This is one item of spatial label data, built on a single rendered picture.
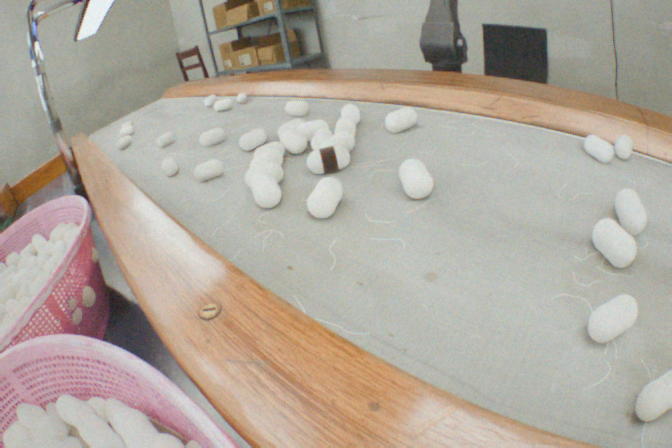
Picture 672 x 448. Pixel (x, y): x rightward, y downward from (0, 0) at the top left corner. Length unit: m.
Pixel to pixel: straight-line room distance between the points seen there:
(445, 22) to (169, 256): 0.59
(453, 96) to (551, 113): 0.12
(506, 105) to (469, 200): 0.18
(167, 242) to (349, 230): 0.11
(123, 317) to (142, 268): 0.14
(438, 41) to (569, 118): 0.34
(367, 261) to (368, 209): 0.05
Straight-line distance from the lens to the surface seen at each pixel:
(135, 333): 0.31
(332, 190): 0.22
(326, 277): 0.18
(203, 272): 0.17
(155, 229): 0.23
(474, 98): 0.40
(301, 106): 0.43
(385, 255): 0.18
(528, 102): 0.38
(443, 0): 0.68
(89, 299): 0.30
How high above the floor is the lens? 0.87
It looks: 31 degrees down
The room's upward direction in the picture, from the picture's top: 11 degrees counter-clockwise
